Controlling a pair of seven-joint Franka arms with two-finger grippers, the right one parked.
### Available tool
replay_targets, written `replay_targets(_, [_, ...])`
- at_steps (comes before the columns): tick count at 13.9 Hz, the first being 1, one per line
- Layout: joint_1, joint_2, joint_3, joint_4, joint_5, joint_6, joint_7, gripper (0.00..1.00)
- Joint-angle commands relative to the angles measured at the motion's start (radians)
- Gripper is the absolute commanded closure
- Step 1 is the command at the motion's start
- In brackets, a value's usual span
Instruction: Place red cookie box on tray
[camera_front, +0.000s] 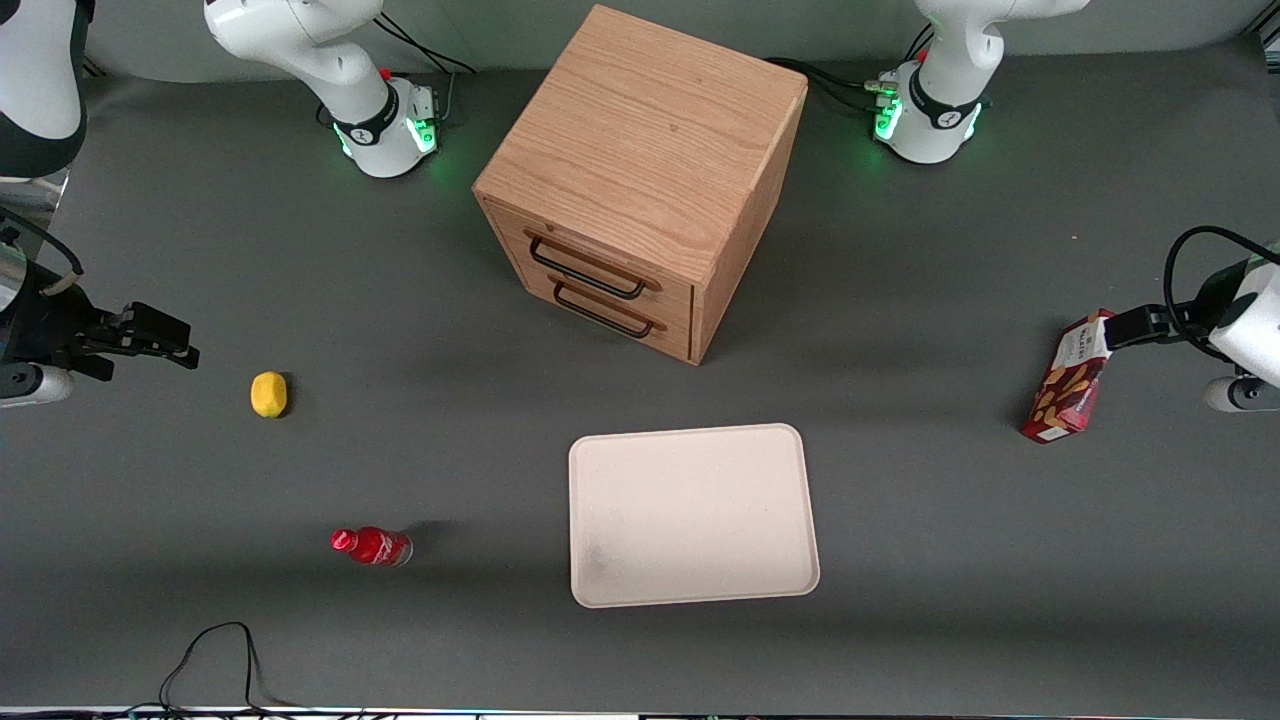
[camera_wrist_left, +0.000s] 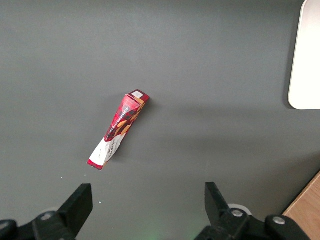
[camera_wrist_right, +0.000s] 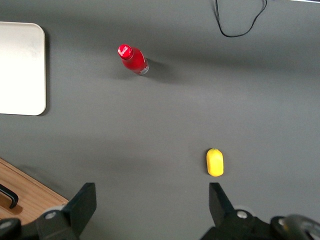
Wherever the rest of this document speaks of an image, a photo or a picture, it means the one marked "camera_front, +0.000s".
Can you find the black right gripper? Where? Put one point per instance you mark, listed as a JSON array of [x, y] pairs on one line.
[[45, 327]]

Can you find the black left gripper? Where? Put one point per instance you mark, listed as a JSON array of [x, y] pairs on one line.
[[1213, 298]]

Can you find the red tartan cookie box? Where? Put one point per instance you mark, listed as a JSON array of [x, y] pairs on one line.
[[1068, 385]]

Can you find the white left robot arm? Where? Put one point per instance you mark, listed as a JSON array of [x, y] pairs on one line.
[[945, 40]]

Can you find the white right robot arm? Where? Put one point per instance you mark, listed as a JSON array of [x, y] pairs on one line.
[[300, 40]]

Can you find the beige plastic tray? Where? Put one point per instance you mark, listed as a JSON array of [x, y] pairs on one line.
[[690, 515]]

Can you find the yellow lemon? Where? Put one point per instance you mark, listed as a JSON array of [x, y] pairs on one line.
[[268, 394]]

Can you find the red cola bottle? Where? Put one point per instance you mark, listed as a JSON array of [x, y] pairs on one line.
[[375, 546]]

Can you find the wooden drawer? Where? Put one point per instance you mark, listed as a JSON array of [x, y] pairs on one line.
[[676, 336], [676, 296]]

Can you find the wooden drawer cabinet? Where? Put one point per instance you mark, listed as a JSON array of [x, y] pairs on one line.
[[640, 140]]

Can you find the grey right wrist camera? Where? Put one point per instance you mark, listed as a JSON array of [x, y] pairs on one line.
[[35, 385]]

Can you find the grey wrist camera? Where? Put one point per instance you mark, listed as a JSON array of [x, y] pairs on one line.
[[1230, 393], [35, 385]]

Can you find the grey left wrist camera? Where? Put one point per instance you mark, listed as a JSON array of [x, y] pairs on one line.
[[1230, 393]]

